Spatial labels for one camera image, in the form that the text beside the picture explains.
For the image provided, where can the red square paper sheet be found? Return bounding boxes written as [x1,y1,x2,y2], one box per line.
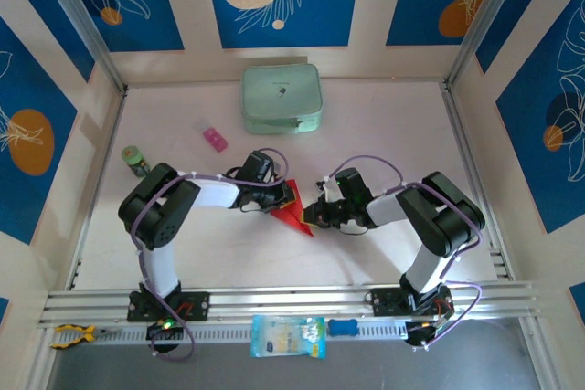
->
[268,178,316,238]

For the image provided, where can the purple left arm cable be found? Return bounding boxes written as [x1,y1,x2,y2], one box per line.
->
[130,147,289,363]

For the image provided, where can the black left electronics board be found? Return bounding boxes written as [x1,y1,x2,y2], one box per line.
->
[145,319,186,342]

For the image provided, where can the small green bottle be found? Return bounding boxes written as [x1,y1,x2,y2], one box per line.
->
[121,145,151,178]

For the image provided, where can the aluminium side rail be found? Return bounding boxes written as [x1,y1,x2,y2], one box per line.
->
[67,88,128,291]
[441,86,513,281]

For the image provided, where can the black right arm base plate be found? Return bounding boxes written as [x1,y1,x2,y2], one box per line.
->
[365,287,456,318]

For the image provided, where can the blue bone-shaped eraser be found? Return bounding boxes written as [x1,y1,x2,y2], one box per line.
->
[327,318,358,337]

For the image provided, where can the mint green zip case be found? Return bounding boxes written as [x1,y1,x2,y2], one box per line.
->
[240,63,324,136]

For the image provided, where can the black electronics board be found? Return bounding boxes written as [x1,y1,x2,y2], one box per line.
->
[145,319,186,342]
[404,319,442,348]

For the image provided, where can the yellow-handled pliers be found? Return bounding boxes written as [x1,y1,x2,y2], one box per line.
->
[49,323,123,350]

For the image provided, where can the blue wet wipes pack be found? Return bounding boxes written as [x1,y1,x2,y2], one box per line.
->
[250,314,328,360]

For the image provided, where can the aluminium front rail frame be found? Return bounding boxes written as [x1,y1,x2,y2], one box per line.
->
[38,280,543,332]

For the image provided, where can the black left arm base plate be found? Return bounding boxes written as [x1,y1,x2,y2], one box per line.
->
[126,290,211,323]

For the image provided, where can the aluminium corner post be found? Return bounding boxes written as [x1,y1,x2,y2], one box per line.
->
[32,0,130,95]
[441,0,536,92]

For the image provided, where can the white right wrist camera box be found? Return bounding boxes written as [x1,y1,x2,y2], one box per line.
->
[316,174,342,202]

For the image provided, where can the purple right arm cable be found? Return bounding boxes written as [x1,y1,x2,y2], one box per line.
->
[324,154,484,350]

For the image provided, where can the white slotted cable duct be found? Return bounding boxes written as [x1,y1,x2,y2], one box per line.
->
[48,316,410,349]

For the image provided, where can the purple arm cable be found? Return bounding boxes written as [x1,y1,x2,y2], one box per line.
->
[324,154,484,350]
[130,147,289,363]

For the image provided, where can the black right electronics board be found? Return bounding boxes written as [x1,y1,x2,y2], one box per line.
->
[404,319,442,348]

